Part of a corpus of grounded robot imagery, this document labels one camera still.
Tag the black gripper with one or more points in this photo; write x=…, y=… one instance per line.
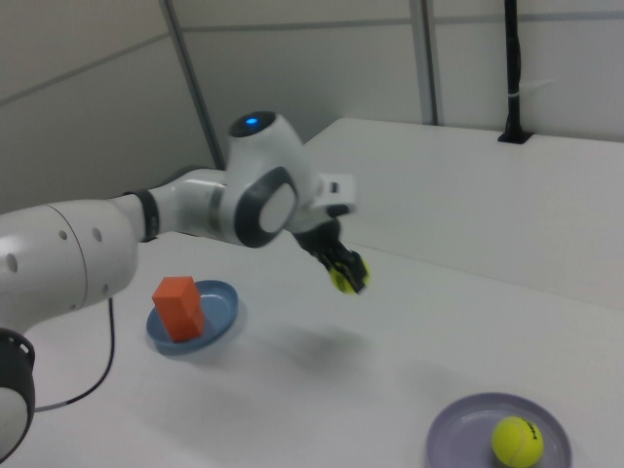
x=319, y=239

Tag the yellow tennis ball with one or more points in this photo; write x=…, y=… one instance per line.
x=337, y=281
x=514, y=441

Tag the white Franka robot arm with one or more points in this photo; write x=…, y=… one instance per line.
x=49, y=253

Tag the blue plate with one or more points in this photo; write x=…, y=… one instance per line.
x=219, y=302

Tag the purple plate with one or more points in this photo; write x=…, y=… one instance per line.
x=458, y=429

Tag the black pole with base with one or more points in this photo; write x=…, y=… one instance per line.
x=513, y=73

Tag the grey partition post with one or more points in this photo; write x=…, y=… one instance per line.
x=195, y=92
x=429, y=58

